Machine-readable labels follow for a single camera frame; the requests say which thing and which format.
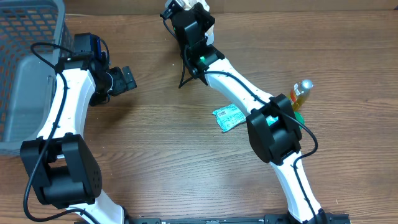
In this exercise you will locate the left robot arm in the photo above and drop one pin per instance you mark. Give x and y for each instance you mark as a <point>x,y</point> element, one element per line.
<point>64,176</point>

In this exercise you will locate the yellow dish soap bottle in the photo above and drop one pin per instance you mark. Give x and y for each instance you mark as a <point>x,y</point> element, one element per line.
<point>300,93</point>

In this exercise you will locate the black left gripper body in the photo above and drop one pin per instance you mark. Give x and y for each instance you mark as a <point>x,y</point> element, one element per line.
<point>114,84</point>

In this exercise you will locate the teal wafer packet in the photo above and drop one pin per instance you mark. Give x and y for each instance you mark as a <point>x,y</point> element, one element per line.
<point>229,117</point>

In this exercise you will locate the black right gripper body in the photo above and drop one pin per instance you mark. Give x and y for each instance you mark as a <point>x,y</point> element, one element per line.
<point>205,21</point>

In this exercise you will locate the grey plastic shopping basket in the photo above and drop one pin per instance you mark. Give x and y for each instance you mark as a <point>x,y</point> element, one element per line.
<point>28,31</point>

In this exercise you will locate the white barcode scanner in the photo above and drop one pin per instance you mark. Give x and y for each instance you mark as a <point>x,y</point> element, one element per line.
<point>210,36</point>

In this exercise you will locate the green lidded jar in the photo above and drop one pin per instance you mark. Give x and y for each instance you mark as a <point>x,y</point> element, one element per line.
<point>299,117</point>

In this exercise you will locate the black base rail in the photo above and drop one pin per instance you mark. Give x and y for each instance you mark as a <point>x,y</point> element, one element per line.
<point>217,221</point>

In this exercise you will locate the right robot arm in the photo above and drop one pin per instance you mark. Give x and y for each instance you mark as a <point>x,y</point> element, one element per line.
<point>273,130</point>

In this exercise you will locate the teal tissue pack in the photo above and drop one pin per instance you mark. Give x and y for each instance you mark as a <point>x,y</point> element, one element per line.
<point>271,120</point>

